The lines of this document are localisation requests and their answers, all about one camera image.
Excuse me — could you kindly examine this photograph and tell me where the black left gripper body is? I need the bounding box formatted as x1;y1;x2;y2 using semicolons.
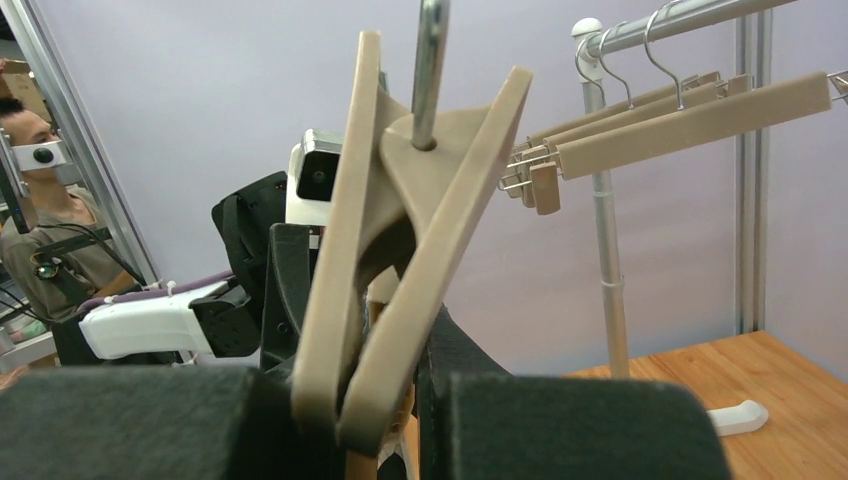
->
211;171;321;371

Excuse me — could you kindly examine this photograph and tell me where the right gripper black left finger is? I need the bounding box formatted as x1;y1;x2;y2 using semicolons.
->
1;367;310;479

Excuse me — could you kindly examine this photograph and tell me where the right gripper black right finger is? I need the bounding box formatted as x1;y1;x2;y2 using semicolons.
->
417;309;732;479

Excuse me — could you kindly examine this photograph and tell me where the beige hanger with black underwear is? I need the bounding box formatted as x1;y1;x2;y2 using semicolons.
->
291;1;532;458

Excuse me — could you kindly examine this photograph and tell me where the beige hanger with blue underwear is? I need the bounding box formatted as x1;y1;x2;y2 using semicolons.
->
530;1;837;215

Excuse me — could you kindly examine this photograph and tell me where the beige clip hanger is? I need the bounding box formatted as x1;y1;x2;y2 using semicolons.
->
505;75;750;209

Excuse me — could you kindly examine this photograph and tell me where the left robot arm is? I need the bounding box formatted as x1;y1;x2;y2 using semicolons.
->
51;171;331;369

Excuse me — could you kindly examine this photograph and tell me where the empty beige hanger left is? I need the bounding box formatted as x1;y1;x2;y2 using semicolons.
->
498;71;721;191

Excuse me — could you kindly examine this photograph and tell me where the person in background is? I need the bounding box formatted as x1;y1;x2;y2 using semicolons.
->
0;95;140;326

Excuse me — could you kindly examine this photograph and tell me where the metal clothes rack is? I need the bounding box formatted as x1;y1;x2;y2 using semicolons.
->
570;0;800;439

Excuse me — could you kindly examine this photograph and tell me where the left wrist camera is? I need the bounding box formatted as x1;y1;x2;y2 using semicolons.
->
285;129;343;226

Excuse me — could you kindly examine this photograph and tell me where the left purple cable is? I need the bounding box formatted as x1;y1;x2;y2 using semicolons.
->
78;268;236;314

